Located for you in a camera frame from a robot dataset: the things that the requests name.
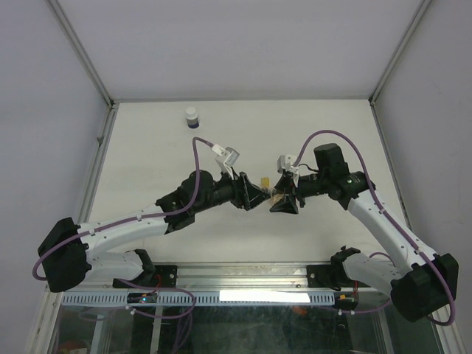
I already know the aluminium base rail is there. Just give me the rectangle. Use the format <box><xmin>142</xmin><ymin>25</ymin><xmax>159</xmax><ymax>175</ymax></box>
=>
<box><xmin>44</xmin><ymin>260</ymin><xmax>443</xmax><ymax>294</ymax></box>

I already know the right black mount plate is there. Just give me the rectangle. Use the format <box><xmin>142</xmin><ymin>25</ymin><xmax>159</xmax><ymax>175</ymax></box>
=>
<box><xmin>305</xmin><ymin>263</ymin><xmax>355</xmax><ymax>291</ymax></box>

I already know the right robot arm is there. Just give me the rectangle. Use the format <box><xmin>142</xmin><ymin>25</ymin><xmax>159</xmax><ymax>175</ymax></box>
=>
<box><xmin>270</xmin><ymin>143</ymin><xmax>459</xmax><ymax>322</ymax></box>

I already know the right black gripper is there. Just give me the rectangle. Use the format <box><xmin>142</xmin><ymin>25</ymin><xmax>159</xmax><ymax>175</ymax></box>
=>
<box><xmin>269</xmin><ymin>172</ymin><xmax>330</xmax><ymax>215</ymax></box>

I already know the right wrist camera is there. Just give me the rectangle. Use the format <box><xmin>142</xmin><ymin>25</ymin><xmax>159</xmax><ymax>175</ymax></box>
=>
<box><xmin>277</xmin><ymin>155</ymin><xmax>299</xmax><ymax>186</ymax></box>

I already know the black mount plate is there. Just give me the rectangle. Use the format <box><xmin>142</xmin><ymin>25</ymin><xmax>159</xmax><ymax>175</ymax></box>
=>
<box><xmin>305</xmin><ymin>263</ymin><xmax>355</xmax><ymax>291</ymax></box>
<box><xmin>112</xmin><ymin>264</ymin><xmax>178</xmax><ymax>289</ymax></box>

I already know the clear orange pill bottle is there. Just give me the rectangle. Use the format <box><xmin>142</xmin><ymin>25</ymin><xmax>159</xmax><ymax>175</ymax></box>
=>
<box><xmin>263</xmin><ymin>187</ymin><xmax>284</xmax><ymax>206</ymax></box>

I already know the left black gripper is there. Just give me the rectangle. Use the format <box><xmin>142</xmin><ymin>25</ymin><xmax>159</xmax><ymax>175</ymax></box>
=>
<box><xmin>192</xmin><ymin>166</ymin><xmax>270</xmax><ymax>215</ymax></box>

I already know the white cap pill bottle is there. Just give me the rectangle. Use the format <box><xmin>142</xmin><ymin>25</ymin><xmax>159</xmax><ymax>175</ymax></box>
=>
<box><xmin>185</xmin><ymin>106</ymin><xmax>200</xmax><ymax>129</ymax></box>

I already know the white slotted cable duct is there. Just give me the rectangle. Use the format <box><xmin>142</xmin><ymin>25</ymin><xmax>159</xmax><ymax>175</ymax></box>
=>
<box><xmin>61</xmin><ymin>290</ymin><xmax>335</xmax><ymax>308</ymax></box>

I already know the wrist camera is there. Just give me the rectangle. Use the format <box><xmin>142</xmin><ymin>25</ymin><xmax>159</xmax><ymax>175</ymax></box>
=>
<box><xmin>211</xmin><ymin>144</ymin><xmax>240</xmax><ymax>179</ymax></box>
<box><xmin>277</xmin><ymin>155</ymin><xmax>299</xmax><ymax>186</ymax></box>

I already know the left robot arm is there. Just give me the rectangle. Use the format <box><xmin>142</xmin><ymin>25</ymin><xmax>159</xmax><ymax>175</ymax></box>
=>
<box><xmin>33</xmin><ymin>170</ymin><xmax>270</xmax><ymax>293</ymax></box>

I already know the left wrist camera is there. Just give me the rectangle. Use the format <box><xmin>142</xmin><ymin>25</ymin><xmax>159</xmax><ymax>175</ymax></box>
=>
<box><xmin>211</xmin><ymin>144</ymin><xmax>240</xmax><ymax>179</ymax></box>

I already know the left black mount plate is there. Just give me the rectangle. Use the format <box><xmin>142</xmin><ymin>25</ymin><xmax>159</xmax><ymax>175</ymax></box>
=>
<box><xmin>112</xmin><ymin>264</ymin><xmax>178</xmax><ymax>289</ymax></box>

